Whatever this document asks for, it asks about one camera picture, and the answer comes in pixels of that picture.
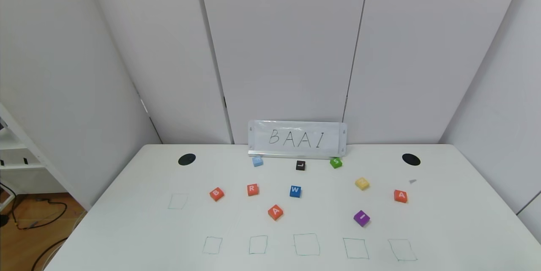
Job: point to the orange B letter block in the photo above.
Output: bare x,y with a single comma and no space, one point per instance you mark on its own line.
217,194

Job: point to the orange A letter block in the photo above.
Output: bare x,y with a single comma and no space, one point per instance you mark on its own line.
275,212
400,196

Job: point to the white BAAI sign board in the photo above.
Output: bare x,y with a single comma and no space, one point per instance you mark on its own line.
258,138

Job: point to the light blue letter block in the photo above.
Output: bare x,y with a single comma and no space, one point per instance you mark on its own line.
257,161

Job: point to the black L letter block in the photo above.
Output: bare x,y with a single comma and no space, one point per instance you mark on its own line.
300,165

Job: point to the orange R letter block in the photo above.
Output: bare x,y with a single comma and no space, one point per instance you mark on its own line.
252,190

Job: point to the blue W letter block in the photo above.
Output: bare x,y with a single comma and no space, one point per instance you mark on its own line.
295,191

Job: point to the green S letter block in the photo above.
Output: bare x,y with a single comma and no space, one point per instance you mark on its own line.
336,162

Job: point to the black table grommet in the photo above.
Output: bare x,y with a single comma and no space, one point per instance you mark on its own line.
187,159
411,159

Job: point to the yellow letter block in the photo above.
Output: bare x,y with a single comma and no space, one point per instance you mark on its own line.
362,183

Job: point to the purple I letter block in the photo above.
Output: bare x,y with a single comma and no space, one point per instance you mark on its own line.
362,218

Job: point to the white shelf unit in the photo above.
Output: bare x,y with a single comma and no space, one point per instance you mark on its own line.
25,178

